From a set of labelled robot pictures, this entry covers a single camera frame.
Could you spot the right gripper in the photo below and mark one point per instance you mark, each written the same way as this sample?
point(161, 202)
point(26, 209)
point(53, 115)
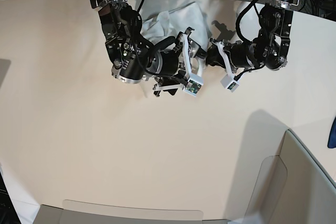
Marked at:
point(178, 59)

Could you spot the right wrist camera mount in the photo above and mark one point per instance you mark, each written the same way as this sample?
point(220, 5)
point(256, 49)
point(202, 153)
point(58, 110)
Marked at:
point(191, 88)

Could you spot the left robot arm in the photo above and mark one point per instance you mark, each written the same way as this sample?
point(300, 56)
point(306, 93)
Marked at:
point(269, 49)

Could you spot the grey cardboard box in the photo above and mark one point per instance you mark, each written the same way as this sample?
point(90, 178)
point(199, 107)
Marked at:
point(291, 187)

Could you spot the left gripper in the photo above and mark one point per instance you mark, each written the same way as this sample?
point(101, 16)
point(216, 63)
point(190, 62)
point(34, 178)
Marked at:
point(240, 54)

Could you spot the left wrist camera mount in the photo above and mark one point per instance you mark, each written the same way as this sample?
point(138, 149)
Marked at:
point(231, 79)

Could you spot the white printed t-shirt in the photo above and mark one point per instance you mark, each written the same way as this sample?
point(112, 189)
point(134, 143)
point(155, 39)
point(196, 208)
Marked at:
point(170, 23)

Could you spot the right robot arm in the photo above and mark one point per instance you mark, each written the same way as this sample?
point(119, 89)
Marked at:
point(134, 57)

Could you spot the blue cloth at edge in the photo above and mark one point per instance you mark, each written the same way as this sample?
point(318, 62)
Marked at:
point(332, 136)

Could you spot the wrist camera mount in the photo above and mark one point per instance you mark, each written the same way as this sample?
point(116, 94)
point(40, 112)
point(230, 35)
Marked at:
point(191, 88)
point(231, 79)

